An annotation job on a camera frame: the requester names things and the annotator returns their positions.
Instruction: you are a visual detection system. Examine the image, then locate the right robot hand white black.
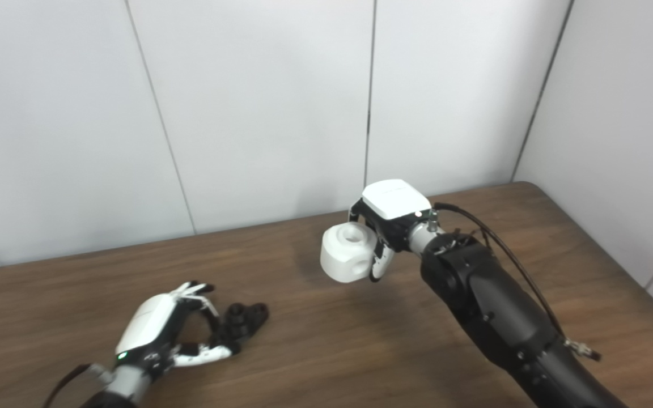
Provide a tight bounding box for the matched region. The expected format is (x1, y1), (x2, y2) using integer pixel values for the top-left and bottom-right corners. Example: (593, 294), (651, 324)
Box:
(348, 179), (445, 283)

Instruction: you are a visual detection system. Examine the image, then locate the black flanged holder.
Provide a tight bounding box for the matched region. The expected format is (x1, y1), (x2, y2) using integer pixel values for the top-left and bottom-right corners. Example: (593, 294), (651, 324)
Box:
(213, 302), (270, 355)

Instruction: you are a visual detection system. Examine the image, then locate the round white piece with holes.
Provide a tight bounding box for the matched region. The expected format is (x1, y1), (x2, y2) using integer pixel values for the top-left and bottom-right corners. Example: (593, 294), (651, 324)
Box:
(320, 222), (379, 283)

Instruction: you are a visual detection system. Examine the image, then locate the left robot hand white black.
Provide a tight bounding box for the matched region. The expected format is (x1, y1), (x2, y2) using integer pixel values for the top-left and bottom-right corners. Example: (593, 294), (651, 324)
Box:
(107, 281), (234, 401)

